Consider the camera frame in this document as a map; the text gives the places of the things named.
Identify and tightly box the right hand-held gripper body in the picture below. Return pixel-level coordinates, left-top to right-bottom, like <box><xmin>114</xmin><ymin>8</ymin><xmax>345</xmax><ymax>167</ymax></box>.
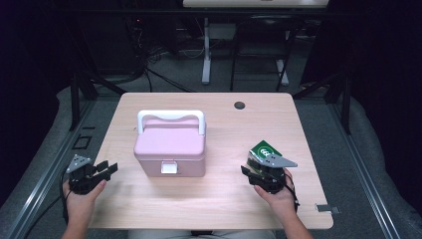
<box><xmin>249</xmin><ymin>152</ymin><xmax>299</xmax><ymax>196</ymax></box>

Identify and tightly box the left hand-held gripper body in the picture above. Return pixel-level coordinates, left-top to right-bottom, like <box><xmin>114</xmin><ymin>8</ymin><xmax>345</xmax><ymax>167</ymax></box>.
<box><xmin>66</xmin><ymin>153</ymin><xmax>107</xmax><ymax>196</ymax></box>

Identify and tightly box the green packet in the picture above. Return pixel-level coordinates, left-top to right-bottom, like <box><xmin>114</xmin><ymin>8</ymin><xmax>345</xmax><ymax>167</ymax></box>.
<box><xmin>247</xmin><ymin>139</ymin><xmax>284</xmax><ymax>173</ymax></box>

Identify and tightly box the pink storage box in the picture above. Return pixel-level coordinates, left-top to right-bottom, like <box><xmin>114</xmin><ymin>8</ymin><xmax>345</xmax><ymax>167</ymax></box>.
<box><xmin>133</xmin><ymin>109</ymin><xmax>207</xmax><ymax>178</ymax></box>

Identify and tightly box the person's right hand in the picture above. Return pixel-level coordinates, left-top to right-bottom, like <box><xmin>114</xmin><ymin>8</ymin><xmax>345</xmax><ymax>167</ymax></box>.
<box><xmin>253</xmin><ymin>167</ymin><xmax>299</xmax><ymax>219</ymax></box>

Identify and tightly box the person's left hand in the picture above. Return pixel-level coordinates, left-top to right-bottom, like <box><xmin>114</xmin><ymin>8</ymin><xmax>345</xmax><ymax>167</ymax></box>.
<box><xmin>62</xmin><ymin>178</ymin><xmax>108</xmax><ymax>220</ymax></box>

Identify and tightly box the white desk leg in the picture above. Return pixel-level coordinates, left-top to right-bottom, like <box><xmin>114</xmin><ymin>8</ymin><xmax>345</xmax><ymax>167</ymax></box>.
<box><xmin>276</xmin><ymin>59</ymin><xmax>290</xmax><ymax>87</ymax></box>
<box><xmin>201</xmin><ymin>17</ymin><xmax>213</xmax><ymax>86</ymax></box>

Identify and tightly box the grey box under desk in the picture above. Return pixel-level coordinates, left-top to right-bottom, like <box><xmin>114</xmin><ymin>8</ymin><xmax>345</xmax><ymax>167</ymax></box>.
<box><xmin>208</xmin><ymin>23</ymin><xmax>237</xmax><ymax>41</ymax></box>

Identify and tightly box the black chair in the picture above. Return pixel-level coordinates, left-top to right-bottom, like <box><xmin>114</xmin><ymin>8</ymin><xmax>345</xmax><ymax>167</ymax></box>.
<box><xmin>229</xmin><ymin>14</ymin><xmax>297</xmax><ymax>93</ymax></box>

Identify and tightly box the white desk top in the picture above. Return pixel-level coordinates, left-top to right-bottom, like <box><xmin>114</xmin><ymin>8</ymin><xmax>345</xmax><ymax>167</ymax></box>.
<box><xmin>182</xmin><ymin>0</ymin><xmax>329</xmax><ymax>9</ymax></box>

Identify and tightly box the right hand-held gripper cable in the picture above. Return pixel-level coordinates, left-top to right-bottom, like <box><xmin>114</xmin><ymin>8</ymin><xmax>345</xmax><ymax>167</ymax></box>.
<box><xmin>283</xmin><ymin>172</ymin><xmax>302</xmax><ymax>213</ymax></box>

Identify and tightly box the hand-held gripper cable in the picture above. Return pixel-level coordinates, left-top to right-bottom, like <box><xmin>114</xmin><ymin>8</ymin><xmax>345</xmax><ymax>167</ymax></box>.
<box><xmin>283</xmin><ymin>172</ymin><xmax>302</xmax><ymax>213</ymax></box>
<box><xmin>59</xmin><ymin>168</ymin><xmax>73</xmax><ymax>224</ymax></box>

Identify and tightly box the left hand-held gripper cable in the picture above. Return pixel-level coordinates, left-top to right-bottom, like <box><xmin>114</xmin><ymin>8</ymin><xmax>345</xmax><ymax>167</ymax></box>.
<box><xmin>59</xmin><ymin>168</ymin><xmax>73</xmax><ymax>224</ymax></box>

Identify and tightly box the aluminium floor rail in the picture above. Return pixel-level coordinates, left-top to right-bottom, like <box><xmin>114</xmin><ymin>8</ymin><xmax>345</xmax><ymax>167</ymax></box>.
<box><xmin>327</xmin><ymin>99</ymin><xmax>403</xmax><ymax>239</ymax></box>
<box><xmin>5</xmin><ymin>99</ymin><xmax>98</xmax><ymax>239</ymax></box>

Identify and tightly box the grey metal bracket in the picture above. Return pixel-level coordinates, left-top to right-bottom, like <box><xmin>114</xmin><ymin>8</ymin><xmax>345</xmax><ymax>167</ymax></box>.
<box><xmin>315</xmin><ymin>203</ymin><xmax>341</xmax><ymax>215</ymax></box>

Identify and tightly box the black frame post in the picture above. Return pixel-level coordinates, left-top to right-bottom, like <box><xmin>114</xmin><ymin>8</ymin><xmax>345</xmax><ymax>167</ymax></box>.
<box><xmin>69</xmin><ymin>73</ymin><xmax>82</xmax><ymax>132</ymax></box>
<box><xmin>340</xmin><ymin>73</ymin><xmax>352</xmax><ymax>135</ymax></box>

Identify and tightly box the bundle of black floor cables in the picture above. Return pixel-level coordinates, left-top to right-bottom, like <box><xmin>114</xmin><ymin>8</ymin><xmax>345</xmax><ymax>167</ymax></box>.
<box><xmin>130</xmin><ymin>18</ymin><xmax>197</xmax><ymax>94</ymax></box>

